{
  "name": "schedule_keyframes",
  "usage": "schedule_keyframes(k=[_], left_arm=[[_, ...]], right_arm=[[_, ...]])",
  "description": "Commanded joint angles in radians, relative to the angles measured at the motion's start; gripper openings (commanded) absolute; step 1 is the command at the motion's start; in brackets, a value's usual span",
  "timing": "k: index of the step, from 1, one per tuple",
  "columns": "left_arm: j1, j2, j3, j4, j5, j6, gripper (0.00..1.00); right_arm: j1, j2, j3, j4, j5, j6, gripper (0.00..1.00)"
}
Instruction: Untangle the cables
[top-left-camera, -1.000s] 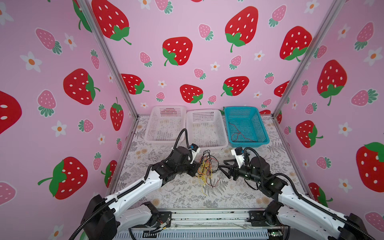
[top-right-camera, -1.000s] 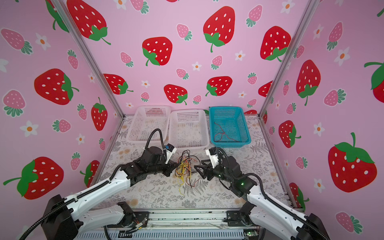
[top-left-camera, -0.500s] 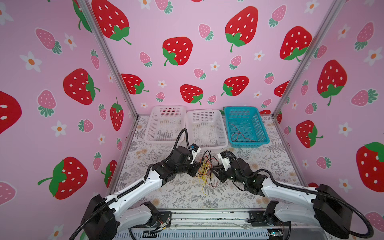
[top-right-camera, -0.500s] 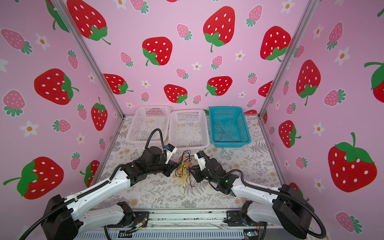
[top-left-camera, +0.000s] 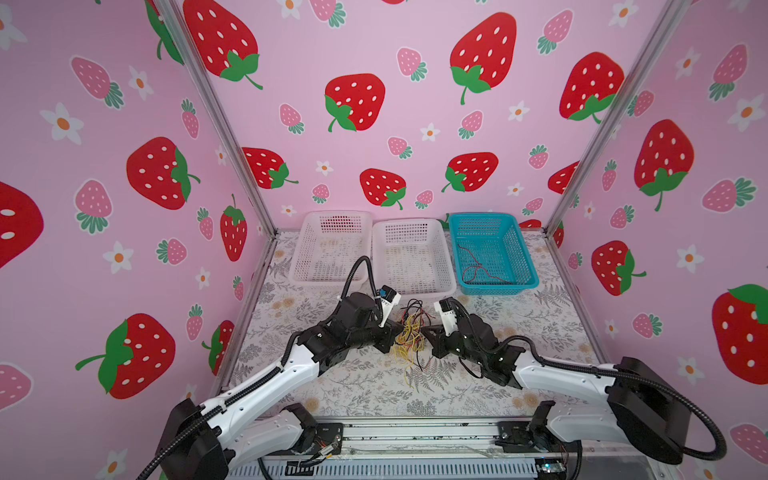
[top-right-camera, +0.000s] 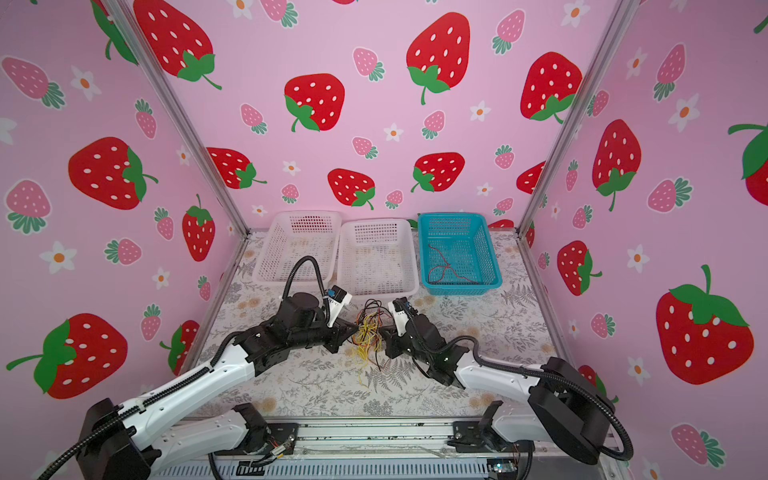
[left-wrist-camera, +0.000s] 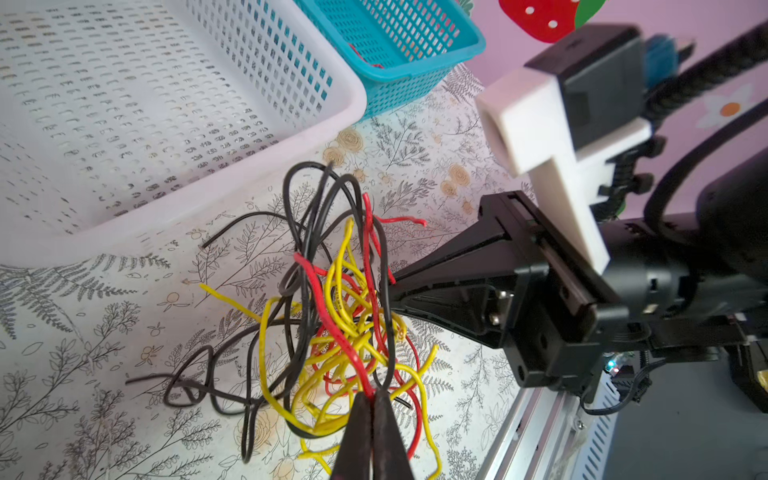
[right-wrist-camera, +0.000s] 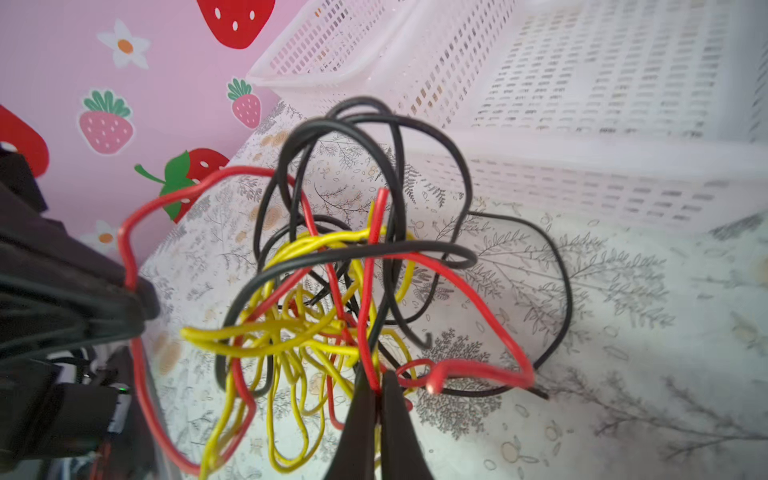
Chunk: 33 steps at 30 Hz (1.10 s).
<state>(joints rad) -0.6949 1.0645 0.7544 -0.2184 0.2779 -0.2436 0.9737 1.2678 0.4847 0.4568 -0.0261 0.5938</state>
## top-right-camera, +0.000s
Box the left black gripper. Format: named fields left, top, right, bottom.
left=291, top=315, right=361, bottom=353

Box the cable bundle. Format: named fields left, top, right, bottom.
left=347, top=298, right=400, bottom=370

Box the red cable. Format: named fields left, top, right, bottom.
left=427, top=242, right=481, bottom=284

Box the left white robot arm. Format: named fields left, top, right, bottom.
left=40, top=287, right=357, bottom=479

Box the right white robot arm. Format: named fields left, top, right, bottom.
left=380, top=312, right=635, bottom=465

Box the teal plastic basket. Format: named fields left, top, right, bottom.
left=418, top=212, right=503, bottom=296

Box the middle white plastic basket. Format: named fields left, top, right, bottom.
left=336, top=219, right=419, bottom=301

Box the white plastic basket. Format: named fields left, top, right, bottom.
left=336, top=219, right=419, bottom=301
left=252, top=211, right=342, bottom=286

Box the left white plastic basket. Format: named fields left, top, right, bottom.
left=252, top=211, right=342, bottom=286

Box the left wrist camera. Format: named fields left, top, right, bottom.
left=326, top=285, right=352, bottom=328

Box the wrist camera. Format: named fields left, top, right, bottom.
left=388, top=297, right=412, bottom=336
left=326, top=285, right=352, bottom=328

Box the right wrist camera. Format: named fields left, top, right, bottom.
left=388, top=297, right=412, bottom=336

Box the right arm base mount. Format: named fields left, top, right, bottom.
left=447, top=421, right=535, bottom=453

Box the aluminium front rail frame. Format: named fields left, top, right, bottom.
left=152, top=417, right=633, bottom=479

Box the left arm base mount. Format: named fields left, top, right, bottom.
left=231, top=422, right=299, bottom=456

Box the left aluminium corner post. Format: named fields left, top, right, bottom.
left=105, top=0, right=250, bottom=238

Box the aluminium corner post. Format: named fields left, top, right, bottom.
left=105, top=0, right=250, bottom=238
left=517, top=0, right=640, bottom=238

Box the right aluminium corner post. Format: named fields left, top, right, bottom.
left=517, top=0, right=640, bottom=238

